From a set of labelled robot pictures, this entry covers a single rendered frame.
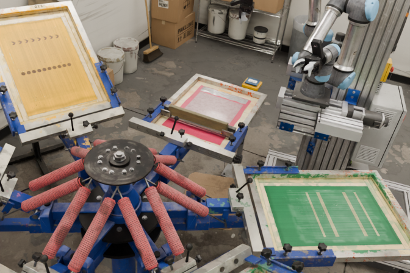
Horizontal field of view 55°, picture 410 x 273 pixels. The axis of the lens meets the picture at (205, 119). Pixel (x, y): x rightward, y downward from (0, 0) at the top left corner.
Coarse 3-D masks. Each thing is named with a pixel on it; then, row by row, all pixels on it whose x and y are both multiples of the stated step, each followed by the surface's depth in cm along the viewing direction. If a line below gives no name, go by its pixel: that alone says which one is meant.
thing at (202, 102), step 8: (200, 88) 298; (192, 96) 287; (200, 96) 288; (208, 96) 289; (216, 96) 290; (184, 104) 278; (192, 104) 279; (200, 104) 280; (208, 104) 280; (200, 112) 271; (208, 112) 272; (168, 120) 260; (176, 128) 254; (184, 128) 255; (192, 128) 255
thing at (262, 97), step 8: (192, 80) 299; (200, 80) 307; (208, 80) 304; (216, 80) 303; (184, 88) 289; (232, 88) 298; (240, 88) 296; (176, 96) 279; (256, 96) 293; (264, 96) 290; (256, 104) 280; (256, 112) 273; (248, 120) 263
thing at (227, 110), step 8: (216, 104) 281; (224, 104) 282; (232, 104) 283; (240, 104) 284; (248, 104) 285; (216, 112) 273; (224, 112) 274; (232, 112) 275; (240, 112) 276; (224, 120) 266; (232, 120) 267; (200, 128) 256; (200, 136) 249; (208, 136) 250; (216, 136) 250; (224, 136) 251
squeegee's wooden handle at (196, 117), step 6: (168, 108) 257; (174, 108) 255; (180, 108) 254; (174, 114) 257; (180, 114) 255; (186, 114) 253; (192, 114) 251; (198, 114) 251; (192, 120) 253; (198, 120) 251; (204, 120) 249; (210, 120) 247; (216, 120) 247; (210, 126) 250; (216, 126) 248; (222, 126) 246
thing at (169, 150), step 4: (168, 144) 226; (172, 144) 226; (164, 148) 223; (168, 148) 223; (172, 148) 223; (176, 148) 225; (180, 148) 231; (160, 152) 219; (164, 152) 220; (168, 152) 220; (172, 152) 221
